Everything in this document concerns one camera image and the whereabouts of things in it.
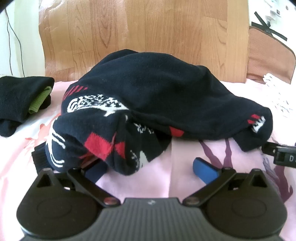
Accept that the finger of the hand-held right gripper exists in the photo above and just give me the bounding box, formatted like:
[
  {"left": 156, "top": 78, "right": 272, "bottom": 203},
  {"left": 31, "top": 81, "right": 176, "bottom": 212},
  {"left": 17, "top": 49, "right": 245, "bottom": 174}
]
[{"left": 262, "top": 141, "right": 296, "bottom": 168}]

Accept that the black garment with green lining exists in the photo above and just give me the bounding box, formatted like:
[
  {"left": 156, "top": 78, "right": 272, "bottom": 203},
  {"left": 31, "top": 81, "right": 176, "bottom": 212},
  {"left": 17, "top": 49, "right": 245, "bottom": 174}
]
[{"left": 0, "top": 75, "right": 55, "bottom": 137}]

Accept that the white garment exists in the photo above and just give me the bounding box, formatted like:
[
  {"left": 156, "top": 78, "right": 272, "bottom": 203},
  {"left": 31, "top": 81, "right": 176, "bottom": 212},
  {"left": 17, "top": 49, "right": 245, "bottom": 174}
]
[{"left": 262, "top": 73, "right": 296, "bottom": 117}]

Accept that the brown padded cushion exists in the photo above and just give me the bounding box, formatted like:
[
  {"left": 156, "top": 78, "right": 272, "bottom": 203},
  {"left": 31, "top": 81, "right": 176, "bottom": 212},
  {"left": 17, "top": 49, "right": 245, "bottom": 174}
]
[{"left": 246, "top": 25, "right": 296, "bottom": 85}]

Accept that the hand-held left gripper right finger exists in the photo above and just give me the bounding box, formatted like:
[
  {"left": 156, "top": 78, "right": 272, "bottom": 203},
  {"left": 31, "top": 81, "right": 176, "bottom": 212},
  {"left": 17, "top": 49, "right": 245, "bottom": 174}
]
[{"left": 184, "top": 158, "right": 267, "bottom": 207}]

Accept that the wooden headboard panel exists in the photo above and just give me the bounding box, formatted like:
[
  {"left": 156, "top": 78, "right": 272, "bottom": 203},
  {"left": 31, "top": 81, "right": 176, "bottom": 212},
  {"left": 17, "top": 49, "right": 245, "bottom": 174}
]
[{"left": 38, "top": 0, "right": 252, "bottom": 84}]

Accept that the black tape cross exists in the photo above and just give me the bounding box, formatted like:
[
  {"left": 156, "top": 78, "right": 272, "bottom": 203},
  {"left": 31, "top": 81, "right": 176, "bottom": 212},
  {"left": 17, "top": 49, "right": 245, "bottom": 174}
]
[{"left": 251, "top": 11, "right": 287, "bottom": 42}]

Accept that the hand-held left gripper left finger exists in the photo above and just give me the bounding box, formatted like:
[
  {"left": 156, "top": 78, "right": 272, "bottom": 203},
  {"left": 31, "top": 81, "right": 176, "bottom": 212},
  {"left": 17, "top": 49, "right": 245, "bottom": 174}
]
[{"left": 34, "top": 162, "right": 119, "bottom": 207}]

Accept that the pink printed bedsheet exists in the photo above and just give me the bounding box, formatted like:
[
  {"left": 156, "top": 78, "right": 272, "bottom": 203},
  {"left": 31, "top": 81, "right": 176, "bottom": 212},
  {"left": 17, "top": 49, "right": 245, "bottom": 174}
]
[{"left": 0, "top": 77, "right": 296, "bottom": 241}]

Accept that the navy patterned knit sweater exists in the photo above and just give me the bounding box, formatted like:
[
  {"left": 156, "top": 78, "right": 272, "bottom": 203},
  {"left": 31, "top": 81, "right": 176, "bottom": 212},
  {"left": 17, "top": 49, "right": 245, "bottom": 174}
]
[{"left": 31, "top": 49, "right": 273, "bottom": 177}]

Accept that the thin dark wall cable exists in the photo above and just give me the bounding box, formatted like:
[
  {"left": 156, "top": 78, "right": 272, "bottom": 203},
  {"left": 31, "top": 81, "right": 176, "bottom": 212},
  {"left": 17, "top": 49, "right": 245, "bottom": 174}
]
[{"left": 5, "top": 9, "right": 26, "bottom": 78}]

